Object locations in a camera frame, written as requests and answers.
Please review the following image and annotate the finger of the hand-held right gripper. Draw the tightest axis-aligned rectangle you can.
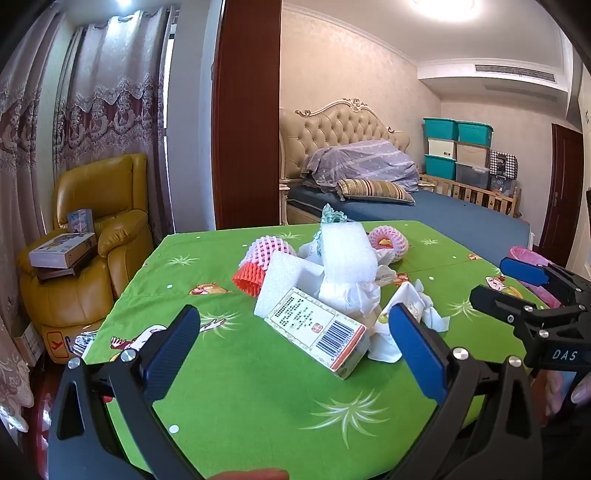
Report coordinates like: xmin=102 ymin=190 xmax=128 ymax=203
xmin=470 ymin=285 xmax=555 ymax=326
xmin=500 ymin=257 xmax=583 ymax=296

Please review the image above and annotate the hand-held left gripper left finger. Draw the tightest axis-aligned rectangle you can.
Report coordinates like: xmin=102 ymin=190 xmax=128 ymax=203
xmin=48 ymin=305 xmax=204 ymax=480

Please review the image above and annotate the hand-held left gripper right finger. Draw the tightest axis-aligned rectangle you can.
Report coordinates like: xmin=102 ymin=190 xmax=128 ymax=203
xmin=383 ymin=302 xmax=546 ymax=480

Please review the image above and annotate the pink trash bin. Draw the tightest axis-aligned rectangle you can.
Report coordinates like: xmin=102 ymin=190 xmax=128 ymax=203
xmin=509 ymin=246 xmax=563 ymax=308

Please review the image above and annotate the white paper towel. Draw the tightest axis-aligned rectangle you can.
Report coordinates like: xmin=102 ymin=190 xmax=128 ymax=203
xmin=383 ymin=279 xmax=451 ymax=333

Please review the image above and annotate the white translucent plastic bag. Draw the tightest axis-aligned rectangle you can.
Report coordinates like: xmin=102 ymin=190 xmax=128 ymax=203
xmin=318 ymin=272 xmax=384 ymax=320

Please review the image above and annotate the thick white foam block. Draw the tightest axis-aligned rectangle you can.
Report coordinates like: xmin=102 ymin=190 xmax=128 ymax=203
xmin=320 ymin=222 xmax=379 ymax=283

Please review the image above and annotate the pink foam fruit net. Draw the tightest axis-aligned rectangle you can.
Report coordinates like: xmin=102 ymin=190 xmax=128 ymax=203
xmin=368 ymin=226 xmax=410 ymax=264
xmin=239 ymin=235 xmax=297 ymax=269

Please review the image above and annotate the person's right hand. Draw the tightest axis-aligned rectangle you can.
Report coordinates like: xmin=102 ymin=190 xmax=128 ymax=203
xmin=545 ymin=367 xmax=591 ymax=416

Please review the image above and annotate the person's left hand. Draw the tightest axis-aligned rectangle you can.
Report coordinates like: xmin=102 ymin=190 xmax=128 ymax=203
xmin=208 ymin=468 xmax=290 ymax=480

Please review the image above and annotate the white crumpled tissue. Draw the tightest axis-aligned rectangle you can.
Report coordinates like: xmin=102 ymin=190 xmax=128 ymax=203
xmin=367 ymin=318 xmax=408 ymax=363

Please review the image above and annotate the dark wooden door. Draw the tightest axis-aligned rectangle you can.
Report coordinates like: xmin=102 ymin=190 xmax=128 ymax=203
xmin=538 ymin=122 xmax=585 ymax=268

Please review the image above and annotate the bed with blue sheet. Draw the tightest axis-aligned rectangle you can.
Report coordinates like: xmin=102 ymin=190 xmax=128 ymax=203
xmin=280 ymin=182 xmax=533 ymax=274

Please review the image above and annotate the dark storage bag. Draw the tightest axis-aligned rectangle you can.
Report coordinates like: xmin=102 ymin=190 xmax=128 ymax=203
xmin=489 ymin=176 xmax=517 ymax=197

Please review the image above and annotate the orange foam fruit net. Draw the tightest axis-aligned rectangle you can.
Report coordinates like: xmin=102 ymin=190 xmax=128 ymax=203
xmin=232 ymin=264 xmax=269 ymax=298

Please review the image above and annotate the cardboard box with barcode label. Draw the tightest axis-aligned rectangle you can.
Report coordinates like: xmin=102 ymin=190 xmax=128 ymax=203
xmin=264 ymin=287 xmax=370 ymax=380

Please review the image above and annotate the green printed tablecloth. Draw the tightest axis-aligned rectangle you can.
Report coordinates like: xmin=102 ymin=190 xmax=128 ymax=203
xmin=81 ymin=220 xmax=550 ymax=480

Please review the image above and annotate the grey clear storage box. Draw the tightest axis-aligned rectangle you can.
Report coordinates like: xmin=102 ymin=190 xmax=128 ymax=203
xmin=455 ymin=161 xmax=490 ymax=189

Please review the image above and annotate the black white checkered bag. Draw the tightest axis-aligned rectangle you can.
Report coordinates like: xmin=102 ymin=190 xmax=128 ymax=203
xmin=489 ymin=150 xmax=519 ymax=178

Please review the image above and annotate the flat white foam sheet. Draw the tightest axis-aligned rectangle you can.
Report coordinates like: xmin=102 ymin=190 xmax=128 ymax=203
xmin=254 ymin=250 xmax=324 ymax=319

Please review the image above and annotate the beige storage box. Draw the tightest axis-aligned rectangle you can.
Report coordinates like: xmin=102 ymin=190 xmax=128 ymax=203
xmin=456 ymin=142 xmax=490 ymax=169
xmin=427 ymin=137 xmax=458 ymax=160

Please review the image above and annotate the teal storage box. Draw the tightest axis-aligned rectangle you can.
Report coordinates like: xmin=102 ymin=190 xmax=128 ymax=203
xmin=456 ymin=121 xmax=494 ymax=145
xmin=424 ymin=154 xmax=458 ymax=180
xmin=424 ymin=117 xmax=459 ymax=141

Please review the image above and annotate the brown cardboard box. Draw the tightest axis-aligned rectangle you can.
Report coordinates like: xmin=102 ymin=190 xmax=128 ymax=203
xmin=14 ymin=323 xmax=45 ymax=365

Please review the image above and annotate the white crumpled paper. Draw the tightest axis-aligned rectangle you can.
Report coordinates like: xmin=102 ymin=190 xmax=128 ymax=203
xmin=298 ymin=240 xmax=324 ymax=267

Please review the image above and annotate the flat printed game box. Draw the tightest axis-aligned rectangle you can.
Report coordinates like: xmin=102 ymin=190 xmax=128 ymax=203
xmin=28 ymin=232 xmax=98 ymax=268

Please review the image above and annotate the teal crumpled wrapper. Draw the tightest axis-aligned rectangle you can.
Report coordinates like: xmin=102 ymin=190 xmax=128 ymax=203
xmin=314 ymin=204 xmax=347 ymax=241

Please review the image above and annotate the small blue printed box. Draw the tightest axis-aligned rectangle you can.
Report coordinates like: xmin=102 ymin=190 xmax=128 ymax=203
xmin=67 ymin=209 xmax=94 ymax=234

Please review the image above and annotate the striped pillow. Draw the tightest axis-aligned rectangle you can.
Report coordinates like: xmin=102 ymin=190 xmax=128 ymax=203
xmin=336 ymin=179 xmax=415 ymax=204

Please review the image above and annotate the yellow leather armchair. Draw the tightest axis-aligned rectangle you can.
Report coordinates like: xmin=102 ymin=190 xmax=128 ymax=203
xmin=18 ymin=154 xmax=155 ymax=365

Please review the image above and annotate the striped blue folded duvet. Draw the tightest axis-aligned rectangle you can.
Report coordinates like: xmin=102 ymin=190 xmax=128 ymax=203
xmin=302 ymin=140 xmax=420 ymax=195

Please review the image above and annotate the ceiling air vent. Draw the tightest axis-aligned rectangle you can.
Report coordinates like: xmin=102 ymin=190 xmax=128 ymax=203
xmin=475 ymin=64 xmax=557 ymax=84

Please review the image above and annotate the beige tufted headboard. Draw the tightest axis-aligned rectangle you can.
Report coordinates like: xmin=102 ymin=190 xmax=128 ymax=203
xmin=280 ymin=98 xmax=411 ymax=185

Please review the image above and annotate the patterned lace curtain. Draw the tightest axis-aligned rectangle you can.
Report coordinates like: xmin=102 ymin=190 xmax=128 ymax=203
xmin=55 ymin=4 xmax=182 ymax=234
xmin=0 ymin=9 xmax=75 ymax=432

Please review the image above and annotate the dark red wooden panel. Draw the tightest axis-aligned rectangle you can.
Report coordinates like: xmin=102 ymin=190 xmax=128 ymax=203
xmin=211 ymin=0 xmax=282 ymax=230

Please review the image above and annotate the round ceiling lamp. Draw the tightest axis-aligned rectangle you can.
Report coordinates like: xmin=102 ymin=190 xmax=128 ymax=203
xmin=409 ymin=0 xmax=481 ymax=13

